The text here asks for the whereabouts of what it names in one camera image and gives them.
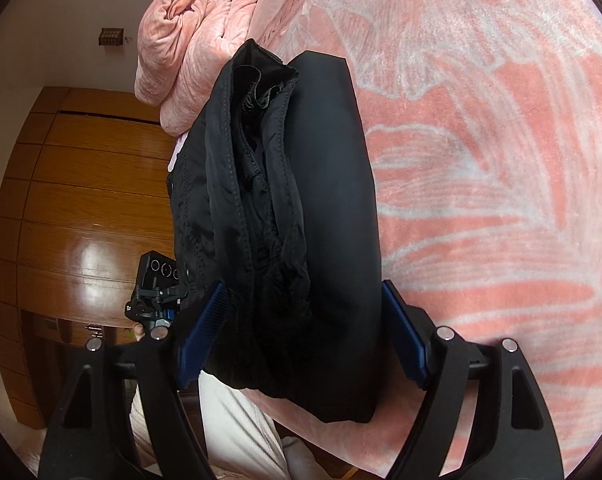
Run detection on wooden wardrobe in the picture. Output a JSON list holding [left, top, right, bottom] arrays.
[[0, 87, 192, 431]]

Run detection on white striped cloth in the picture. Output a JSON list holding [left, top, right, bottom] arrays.
[[167, 132, 188, 173]]

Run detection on black quilted jacket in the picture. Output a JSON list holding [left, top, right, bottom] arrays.
[[166, 37, 390, 424]]

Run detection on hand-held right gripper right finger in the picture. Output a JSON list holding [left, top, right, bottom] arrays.
[[381, 280, 565, 480]]

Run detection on pink printed bed blanket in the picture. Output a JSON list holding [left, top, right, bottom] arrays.
[[196, 0, 602, 480]]

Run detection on white bed sheet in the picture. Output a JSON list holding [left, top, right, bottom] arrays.
[[130, 369, 308, 480]]

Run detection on folded pink quilt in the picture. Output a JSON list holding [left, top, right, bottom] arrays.
[[133, 0, 262, 137]]

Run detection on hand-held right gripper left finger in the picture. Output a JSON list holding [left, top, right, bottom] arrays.
[[38, 280, 230, 480]]

